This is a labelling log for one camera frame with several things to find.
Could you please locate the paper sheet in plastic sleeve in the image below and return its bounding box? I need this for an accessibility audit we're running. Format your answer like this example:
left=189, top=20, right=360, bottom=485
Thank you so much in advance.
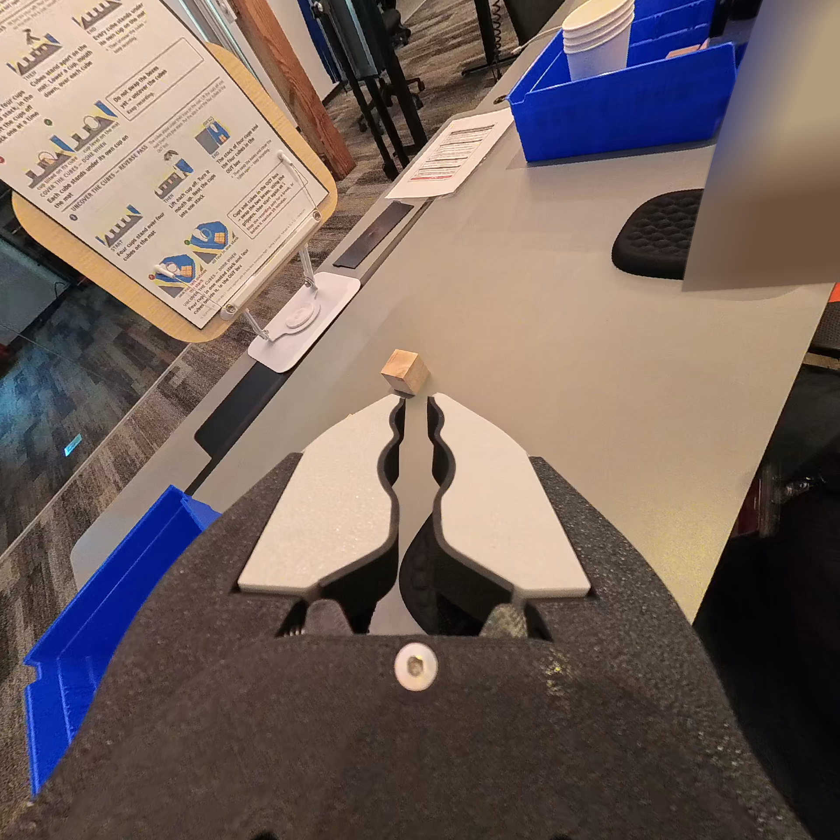
left=385, top=108, right=516, bottom=200

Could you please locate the blue plastic bin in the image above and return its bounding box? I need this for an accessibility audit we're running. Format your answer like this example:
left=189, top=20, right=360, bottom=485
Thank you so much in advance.
left=507, top=0, right=739, bottom=163
left=23, top=486, right=221, bottom=798

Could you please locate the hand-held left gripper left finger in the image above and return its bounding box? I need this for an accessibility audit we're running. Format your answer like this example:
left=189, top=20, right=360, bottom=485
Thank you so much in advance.
left=238, top=394, right=408, bottom=598

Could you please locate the wooden post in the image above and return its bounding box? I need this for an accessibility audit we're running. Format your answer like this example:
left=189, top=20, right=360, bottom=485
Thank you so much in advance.
left=230, top=0, right=355, bottom=181

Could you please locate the black office chair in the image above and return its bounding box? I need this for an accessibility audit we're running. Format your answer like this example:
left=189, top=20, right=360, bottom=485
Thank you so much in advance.
left=377, top=7, right=426, bottom=99

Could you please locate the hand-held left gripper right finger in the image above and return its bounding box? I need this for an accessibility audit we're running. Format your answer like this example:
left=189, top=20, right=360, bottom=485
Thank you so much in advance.
left=427, top=392, right=592, bottom=601

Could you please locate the black flat strip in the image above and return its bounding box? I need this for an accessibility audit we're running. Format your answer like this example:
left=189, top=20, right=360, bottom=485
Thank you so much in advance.
left=333, top=201, right=416, bottom=269

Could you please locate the instruction sheet on stand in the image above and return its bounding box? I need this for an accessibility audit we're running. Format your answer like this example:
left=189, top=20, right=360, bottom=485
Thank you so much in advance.
left=12, top=41, right=362, bottom=374

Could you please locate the black chair back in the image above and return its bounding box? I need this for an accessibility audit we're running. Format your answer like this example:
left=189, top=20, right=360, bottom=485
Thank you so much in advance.
left=508, top=0, right=567, bottom=43

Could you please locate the wooden desk with black legs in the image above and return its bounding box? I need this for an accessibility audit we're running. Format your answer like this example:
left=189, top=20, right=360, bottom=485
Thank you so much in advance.
left=462, top=0, right=526, bottom=80

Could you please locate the dark panel on black stand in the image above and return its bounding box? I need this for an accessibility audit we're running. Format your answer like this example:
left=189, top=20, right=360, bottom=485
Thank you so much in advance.
left=298, top=0, right=427, bottom=179

